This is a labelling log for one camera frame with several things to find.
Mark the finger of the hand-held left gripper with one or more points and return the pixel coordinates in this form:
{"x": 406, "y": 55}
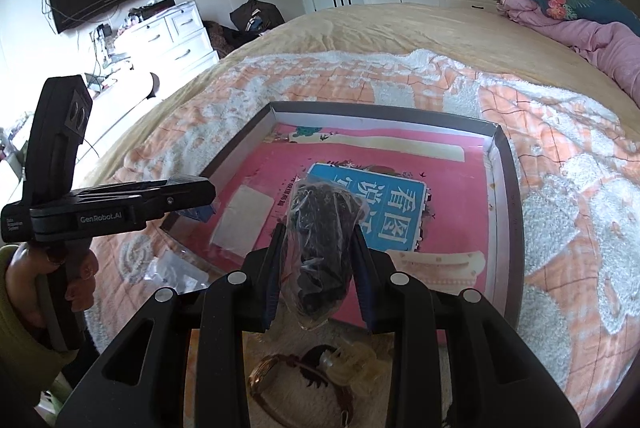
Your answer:
{"x": 185, "y": 195}

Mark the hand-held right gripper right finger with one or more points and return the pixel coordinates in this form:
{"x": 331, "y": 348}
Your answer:
{"x": 367, "y": 290}

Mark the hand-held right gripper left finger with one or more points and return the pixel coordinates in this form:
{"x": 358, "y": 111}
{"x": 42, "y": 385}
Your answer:
{"x": 272, "y": 275}

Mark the clear bag of black beads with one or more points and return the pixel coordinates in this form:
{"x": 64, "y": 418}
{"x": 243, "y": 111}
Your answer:
{"x": 320, "y": 248}

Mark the cream hair claw clip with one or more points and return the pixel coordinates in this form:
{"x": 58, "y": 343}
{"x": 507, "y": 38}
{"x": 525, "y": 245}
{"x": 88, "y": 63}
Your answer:
{"x": 350, "y": 365}

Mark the shallow cardboard box tray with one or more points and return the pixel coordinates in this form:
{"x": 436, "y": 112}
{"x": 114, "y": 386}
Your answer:
{"x": 380, "y": 117}

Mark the person's left hand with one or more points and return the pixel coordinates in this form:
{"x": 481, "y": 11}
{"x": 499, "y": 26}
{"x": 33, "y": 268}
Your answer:
{"x": 20, "y": 283}

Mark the clear bag with white pad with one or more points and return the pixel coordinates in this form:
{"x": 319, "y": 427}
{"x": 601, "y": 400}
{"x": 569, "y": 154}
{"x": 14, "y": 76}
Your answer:
{"x": 240, "y": 218}

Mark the cream hair comb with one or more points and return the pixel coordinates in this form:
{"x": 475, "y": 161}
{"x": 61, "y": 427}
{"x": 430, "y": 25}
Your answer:
{"x": 440, "y": 265}

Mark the dark clothes pile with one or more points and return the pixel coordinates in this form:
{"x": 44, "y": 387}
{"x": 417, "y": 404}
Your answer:
{"x": 225, "y": 38}

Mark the white dresser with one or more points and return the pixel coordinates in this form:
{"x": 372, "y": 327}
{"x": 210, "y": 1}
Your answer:
{"x": 185, "y": 33}

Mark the orange and white blanket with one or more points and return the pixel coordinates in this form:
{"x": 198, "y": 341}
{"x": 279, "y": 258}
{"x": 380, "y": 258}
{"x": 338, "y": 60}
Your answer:
{"x": 550, "y": 218}

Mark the beige bedspread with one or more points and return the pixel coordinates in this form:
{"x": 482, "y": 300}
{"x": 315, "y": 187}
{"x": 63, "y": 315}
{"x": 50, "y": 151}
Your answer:
{"x": 375, "y": 28}

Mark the pink quilt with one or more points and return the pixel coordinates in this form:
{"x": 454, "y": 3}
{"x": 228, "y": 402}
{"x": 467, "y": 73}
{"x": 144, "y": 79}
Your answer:
{"x": 600, "y": 43}

